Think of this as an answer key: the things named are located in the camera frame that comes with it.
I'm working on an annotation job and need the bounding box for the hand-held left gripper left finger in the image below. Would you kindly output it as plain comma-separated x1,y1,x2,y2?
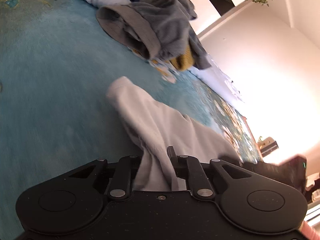
67,154,141,200

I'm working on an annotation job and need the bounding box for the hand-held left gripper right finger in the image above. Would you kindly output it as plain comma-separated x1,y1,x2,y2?
166,146,252,198

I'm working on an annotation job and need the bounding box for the floral teal bed blanket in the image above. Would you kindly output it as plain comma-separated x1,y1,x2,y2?
0,0,263,230

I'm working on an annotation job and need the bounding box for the light blue long-sleeve shirt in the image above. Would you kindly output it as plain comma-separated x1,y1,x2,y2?
106,76,244,192

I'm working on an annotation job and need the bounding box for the grey sweatshirt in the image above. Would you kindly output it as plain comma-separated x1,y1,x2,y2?
96,0,213,70

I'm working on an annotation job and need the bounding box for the pink cloth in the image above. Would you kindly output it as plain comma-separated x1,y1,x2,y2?
300,220,320,240

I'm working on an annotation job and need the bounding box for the bedside cabinet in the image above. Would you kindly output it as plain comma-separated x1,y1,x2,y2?
257,136,279,155

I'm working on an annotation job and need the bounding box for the mustard yellow garment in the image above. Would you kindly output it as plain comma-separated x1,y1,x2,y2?
132,44,195,71

